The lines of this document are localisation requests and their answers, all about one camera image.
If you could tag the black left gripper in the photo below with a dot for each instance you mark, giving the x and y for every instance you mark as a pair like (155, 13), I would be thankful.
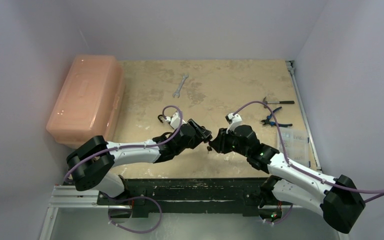
(201, 134)

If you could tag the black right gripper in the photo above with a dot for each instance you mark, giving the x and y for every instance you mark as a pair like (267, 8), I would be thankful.
(221, 142)

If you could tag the black padlock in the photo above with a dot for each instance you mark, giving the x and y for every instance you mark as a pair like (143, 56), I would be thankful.
(164, 119)

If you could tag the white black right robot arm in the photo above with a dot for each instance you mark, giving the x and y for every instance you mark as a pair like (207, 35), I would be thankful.
(333, 198)

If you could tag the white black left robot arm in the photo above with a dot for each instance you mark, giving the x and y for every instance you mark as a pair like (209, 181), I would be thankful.
(90, 164)

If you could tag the silver open-end wrench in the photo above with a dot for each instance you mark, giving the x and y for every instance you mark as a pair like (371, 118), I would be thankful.
(176, 94)

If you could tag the clear plastic screw organizer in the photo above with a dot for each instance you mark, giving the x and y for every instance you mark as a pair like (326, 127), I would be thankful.
(296, 144)

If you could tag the pink translucent plastic box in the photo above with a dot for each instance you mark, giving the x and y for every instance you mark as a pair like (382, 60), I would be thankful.
(89, 102)

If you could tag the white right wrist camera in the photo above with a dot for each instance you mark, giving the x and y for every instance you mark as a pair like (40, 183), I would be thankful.
(234, 121)

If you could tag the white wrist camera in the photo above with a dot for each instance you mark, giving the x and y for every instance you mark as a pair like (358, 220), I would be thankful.
(234, 121)
(175, 120)

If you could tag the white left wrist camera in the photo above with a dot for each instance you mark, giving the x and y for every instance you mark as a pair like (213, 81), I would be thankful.
(175, 120)

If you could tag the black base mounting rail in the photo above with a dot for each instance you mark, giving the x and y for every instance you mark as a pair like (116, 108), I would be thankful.
(192, 196)

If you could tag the small black-handled hammer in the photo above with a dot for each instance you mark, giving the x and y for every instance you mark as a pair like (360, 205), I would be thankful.
(285, 102)

